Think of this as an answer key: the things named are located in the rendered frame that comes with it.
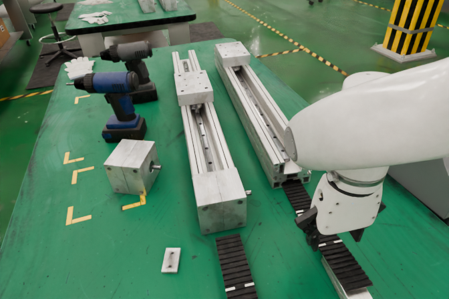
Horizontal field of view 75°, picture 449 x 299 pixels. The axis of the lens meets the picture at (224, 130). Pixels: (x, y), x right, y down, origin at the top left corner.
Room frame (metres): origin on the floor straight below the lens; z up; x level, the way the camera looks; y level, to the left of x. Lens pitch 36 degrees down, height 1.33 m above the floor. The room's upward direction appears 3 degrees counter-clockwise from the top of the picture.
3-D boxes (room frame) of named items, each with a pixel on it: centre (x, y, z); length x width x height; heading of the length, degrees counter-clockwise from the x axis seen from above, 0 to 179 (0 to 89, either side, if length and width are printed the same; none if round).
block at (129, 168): (0.55, 0.22, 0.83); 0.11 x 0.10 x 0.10; 79
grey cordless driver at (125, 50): (0.99, 0.34, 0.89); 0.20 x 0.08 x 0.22; 106
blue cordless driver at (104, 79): (0.76, 0.34, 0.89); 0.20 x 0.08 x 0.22; 89
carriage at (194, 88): (0.87, 0.10, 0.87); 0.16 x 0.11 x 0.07; 10
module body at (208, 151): (0.87, 0.10, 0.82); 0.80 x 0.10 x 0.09; 10
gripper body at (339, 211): (0.32, -0.19, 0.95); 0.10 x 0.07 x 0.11; 100
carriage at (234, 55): (1.15, -0.05, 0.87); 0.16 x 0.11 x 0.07; 10
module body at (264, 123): (0.90, -0.09, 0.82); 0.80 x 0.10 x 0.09; 10
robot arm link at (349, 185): (0.32, -0.19, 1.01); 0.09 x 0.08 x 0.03; 100
